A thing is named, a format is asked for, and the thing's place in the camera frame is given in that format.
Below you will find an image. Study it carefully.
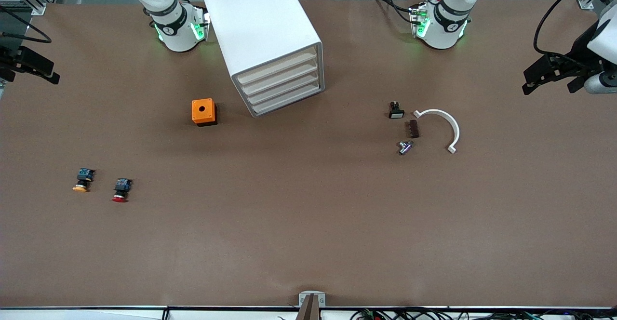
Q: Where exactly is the brown table cover mat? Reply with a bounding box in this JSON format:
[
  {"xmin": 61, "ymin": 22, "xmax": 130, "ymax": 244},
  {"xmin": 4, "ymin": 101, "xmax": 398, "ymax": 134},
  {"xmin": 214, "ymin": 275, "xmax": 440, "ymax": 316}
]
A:
[{"xmin": 0, "ymin": 0, "xmax": 617, "ymax": 308}]

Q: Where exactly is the white curved plastic arc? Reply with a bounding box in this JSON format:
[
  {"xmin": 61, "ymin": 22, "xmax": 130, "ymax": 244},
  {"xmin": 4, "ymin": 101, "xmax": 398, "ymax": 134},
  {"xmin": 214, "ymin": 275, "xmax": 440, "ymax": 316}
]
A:
[{"xmin": 413, "ymin": 109, "xmax": 461, "ymax": 155}]

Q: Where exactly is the grey metal bracket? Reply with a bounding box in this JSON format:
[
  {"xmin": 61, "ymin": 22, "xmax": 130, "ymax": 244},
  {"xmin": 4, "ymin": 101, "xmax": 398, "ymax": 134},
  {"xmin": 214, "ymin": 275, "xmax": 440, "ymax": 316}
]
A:
[{"xmin": 298, "ymin": 291, "xmax": 326, "ymax": 308}]

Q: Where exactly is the right arm base connector panel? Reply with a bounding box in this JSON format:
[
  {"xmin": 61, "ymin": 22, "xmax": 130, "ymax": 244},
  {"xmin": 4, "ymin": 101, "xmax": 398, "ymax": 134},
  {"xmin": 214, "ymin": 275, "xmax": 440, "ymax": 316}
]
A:
[{"xmin": 192, "ymin": 3, "xmax": 212, "ymax": 42}]

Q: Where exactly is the black cable tangle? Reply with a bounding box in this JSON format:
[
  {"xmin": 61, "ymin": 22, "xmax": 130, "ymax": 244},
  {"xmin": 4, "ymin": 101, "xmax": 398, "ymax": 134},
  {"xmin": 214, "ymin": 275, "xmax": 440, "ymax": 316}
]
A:
[{"xmin": 349, "ymin": 307, "xmax": 617, "ymax": 320}]

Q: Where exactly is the brown mounting post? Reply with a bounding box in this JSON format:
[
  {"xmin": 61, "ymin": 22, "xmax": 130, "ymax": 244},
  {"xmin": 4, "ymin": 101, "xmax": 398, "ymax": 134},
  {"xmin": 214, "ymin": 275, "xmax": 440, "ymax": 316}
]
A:
[{"xmin": 295, "ymin": 294, "xmax": 322, "ymax": 320}]

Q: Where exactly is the yellow push button switch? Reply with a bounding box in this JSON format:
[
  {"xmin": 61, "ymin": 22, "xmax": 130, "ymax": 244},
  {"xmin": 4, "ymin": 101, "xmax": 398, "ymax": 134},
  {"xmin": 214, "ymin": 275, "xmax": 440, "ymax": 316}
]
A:
[{"xmin": 72, "ymin": 168, "xmax": 96, "ymax": 193}]

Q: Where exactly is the left arm base connector panel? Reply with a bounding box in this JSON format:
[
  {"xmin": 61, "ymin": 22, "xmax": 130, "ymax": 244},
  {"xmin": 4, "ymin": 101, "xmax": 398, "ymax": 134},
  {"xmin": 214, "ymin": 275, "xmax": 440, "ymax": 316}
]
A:
[{"xmin": 409, "ymin": 2, "xmax": 430, "ymax": 39}]

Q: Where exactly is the red push button switch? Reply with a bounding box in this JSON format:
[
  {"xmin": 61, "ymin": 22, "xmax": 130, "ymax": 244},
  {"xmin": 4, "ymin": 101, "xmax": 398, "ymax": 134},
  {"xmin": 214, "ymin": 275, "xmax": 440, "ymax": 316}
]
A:
[{"xmin": 112, "ymin": 178, "xmax": 134, "ymax": 203}]

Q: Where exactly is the orange box with hole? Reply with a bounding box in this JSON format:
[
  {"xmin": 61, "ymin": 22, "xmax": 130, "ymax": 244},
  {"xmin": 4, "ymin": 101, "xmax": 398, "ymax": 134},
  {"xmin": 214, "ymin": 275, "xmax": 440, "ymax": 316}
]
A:
[{"xmin": 191, "ymin": 98, "xmax": 218, "ymax": 127}]

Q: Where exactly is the white table edge rail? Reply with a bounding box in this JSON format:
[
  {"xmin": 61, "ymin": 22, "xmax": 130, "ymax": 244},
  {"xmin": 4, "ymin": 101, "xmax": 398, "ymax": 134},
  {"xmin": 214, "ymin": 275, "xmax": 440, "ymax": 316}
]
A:
[{"xmin": 0, "ymin": 307, "xmax": 617, "ymax": 320}]

